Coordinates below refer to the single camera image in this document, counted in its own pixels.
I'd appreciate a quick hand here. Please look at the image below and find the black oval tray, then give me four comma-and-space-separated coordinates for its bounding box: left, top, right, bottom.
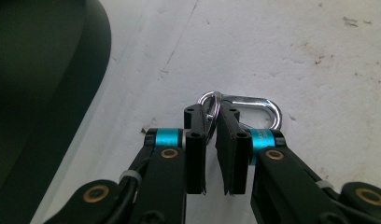
0, 0, 113, 224

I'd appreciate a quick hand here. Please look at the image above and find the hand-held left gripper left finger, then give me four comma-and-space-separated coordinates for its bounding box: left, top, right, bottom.
128, 104, 209, 224

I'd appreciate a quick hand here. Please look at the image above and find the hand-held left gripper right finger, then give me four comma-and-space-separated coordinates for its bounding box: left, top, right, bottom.
215, 104, 343, 224

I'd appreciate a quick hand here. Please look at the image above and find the silver carabiner keyring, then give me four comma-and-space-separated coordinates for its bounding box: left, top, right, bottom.
196, 91, 284, 146

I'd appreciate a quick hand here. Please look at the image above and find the white foam mat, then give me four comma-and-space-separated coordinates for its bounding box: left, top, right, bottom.
29, 0, 381, 224

